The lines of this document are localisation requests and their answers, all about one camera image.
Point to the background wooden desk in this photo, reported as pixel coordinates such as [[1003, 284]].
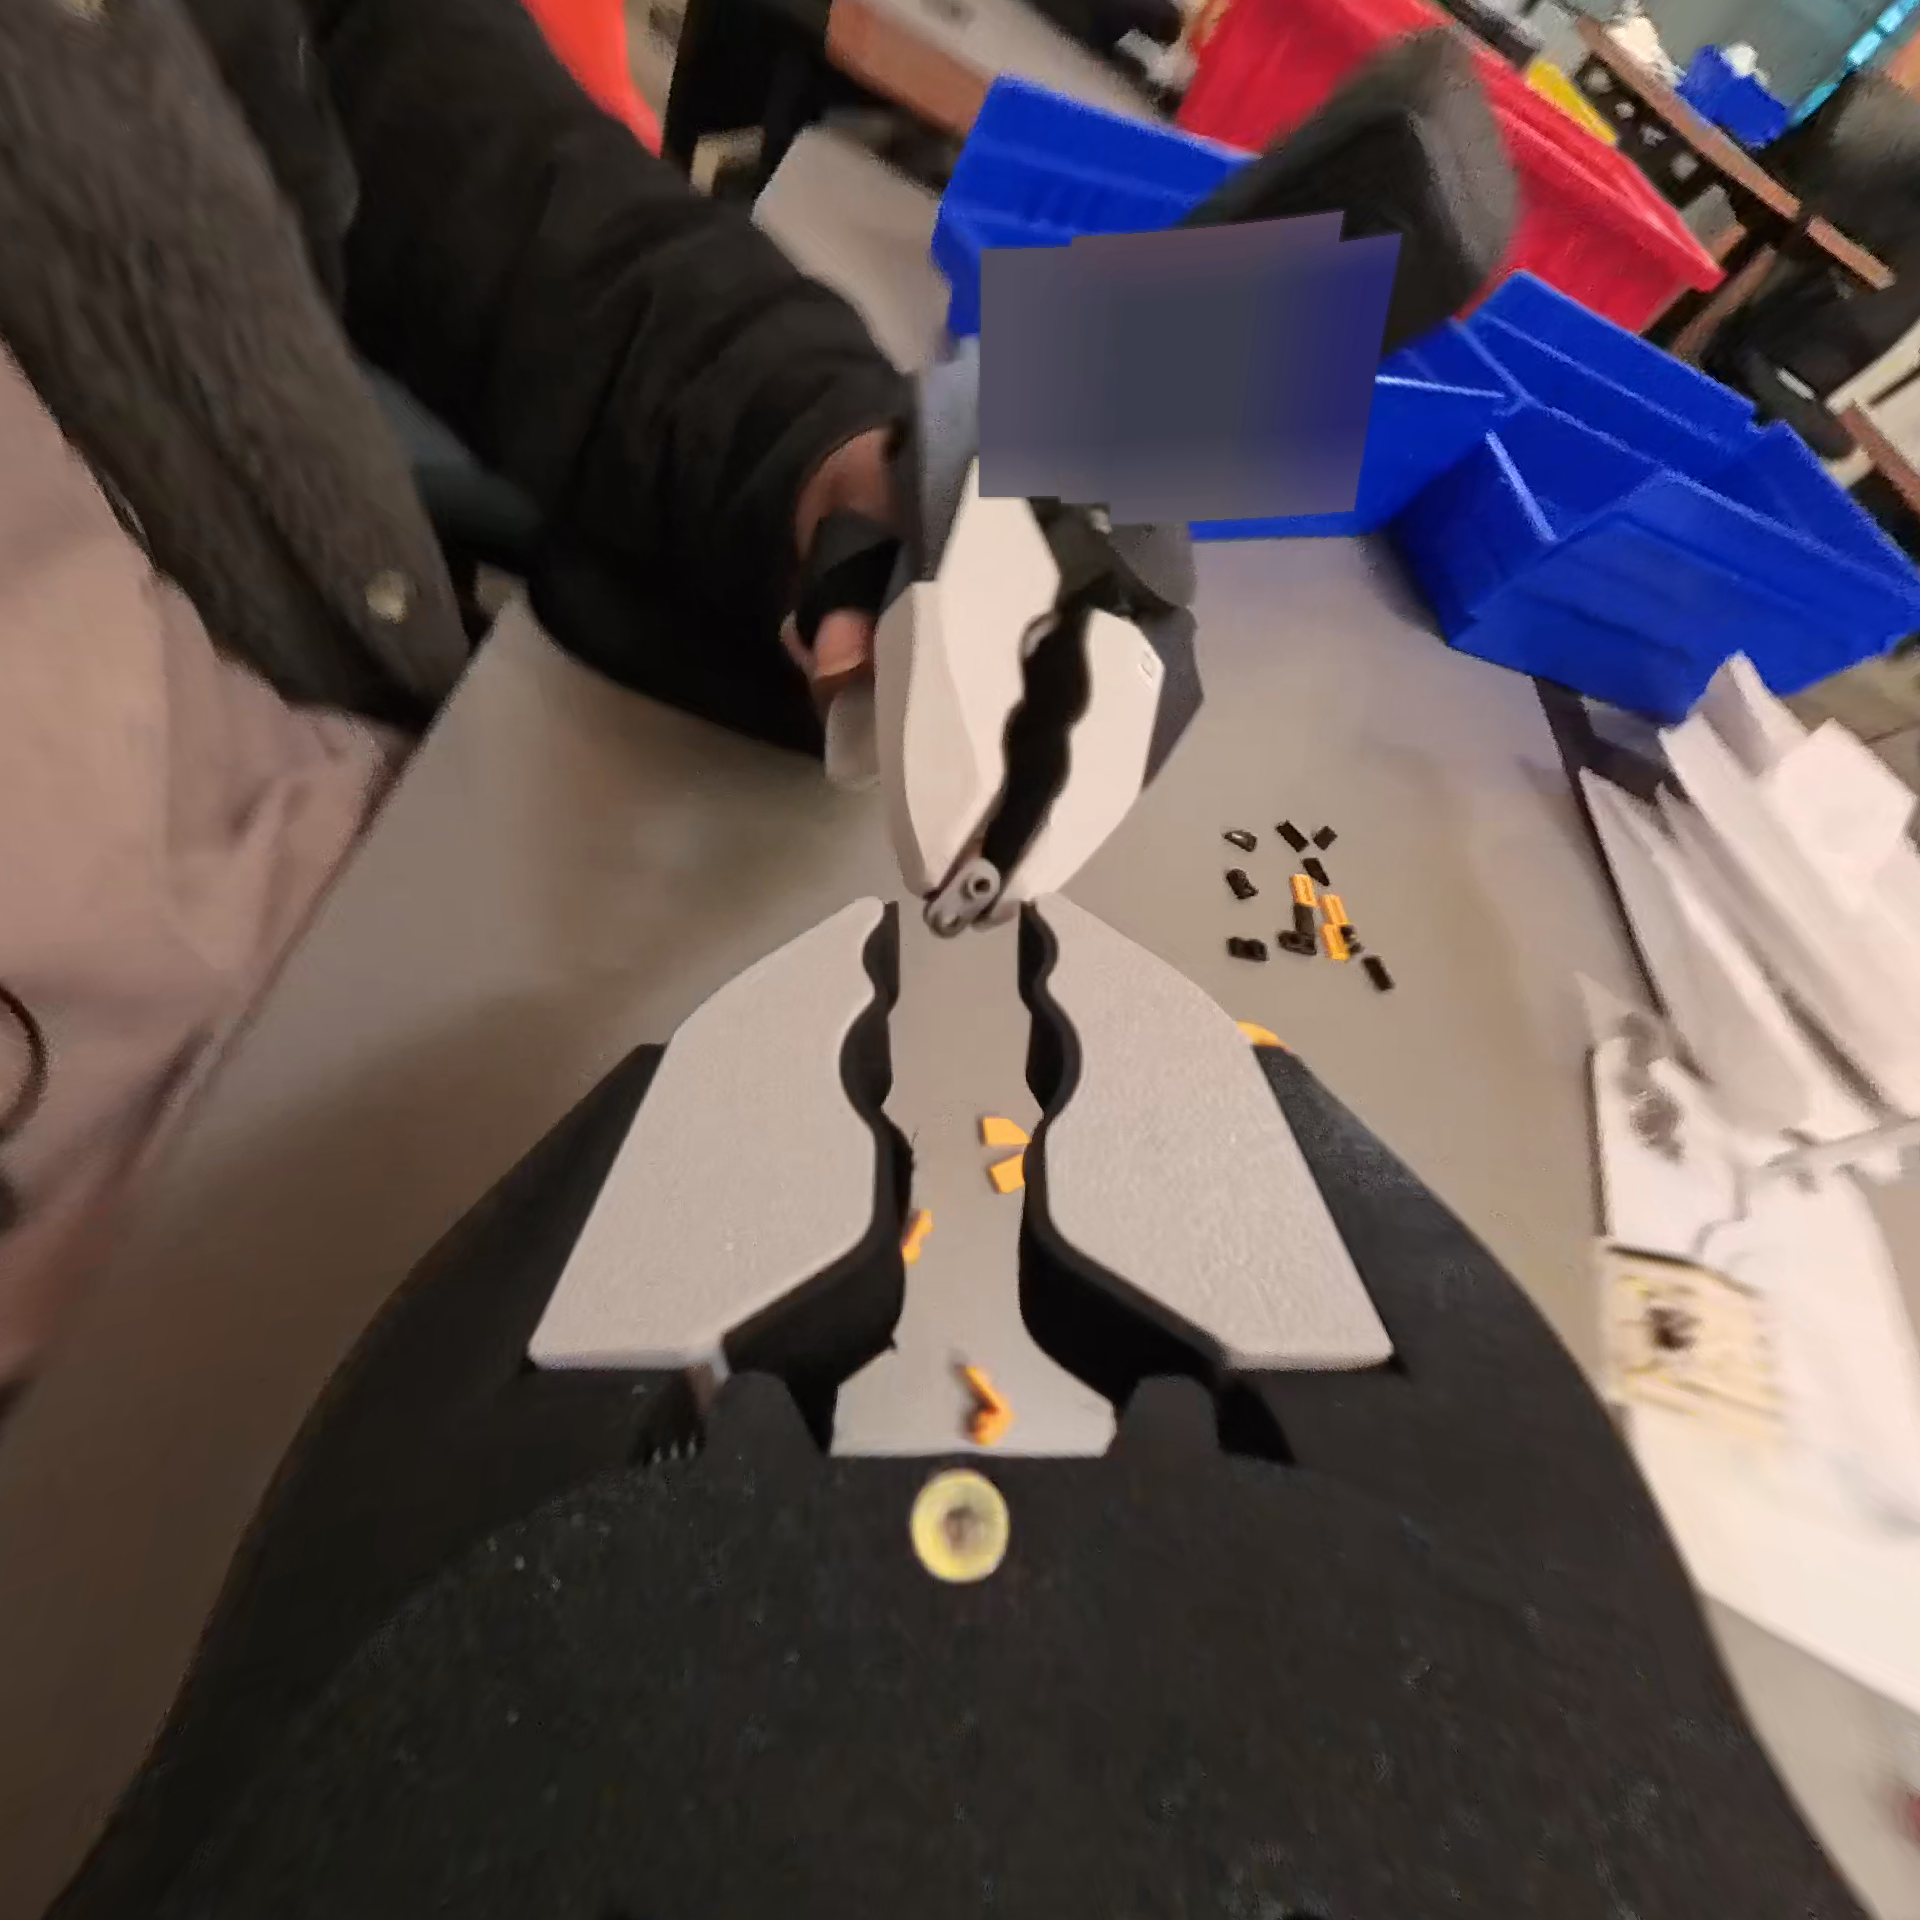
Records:
[[1757, 196]]

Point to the small blue bin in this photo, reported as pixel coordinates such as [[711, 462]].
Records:
[[1733, 99]]

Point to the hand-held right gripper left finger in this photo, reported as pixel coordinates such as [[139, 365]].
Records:
[[721, 1172]]

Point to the stack of white paper bags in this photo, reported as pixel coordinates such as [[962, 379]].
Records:
[[1786, 870]]

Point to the white book stand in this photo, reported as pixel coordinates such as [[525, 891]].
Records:
[[1800, 1501]]

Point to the person's left hand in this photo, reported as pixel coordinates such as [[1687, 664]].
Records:
[[856, 477]]

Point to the orange lego bracket piece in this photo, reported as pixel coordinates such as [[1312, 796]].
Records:
[[915, 1232]]

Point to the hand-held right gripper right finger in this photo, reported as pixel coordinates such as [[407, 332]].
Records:
[[1201, 1186]]

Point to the pile of small lego parts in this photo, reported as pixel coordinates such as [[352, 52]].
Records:
[[1302, 896]]

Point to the cluttered wooden desk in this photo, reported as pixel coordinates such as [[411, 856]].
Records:
[[931, 60]]

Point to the red plastic bin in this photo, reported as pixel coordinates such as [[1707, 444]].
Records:
[[1575, 196]]

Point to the orange lego plate piece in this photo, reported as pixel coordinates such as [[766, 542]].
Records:
[[983, 1411]]

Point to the sticker sheet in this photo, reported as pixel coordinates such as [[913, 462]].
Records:
[[1687, 1335]]

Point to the black fleece jacket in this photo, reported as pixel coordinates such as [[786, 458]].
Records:
[[195, 300]]

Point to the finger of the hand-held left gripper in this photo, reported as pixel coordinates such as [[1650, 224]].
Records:
[[1109, 720], [945, 691]]

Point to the clear plastic parts bag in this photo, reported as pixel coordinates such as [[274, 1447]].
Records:
[[1650, 1095]]

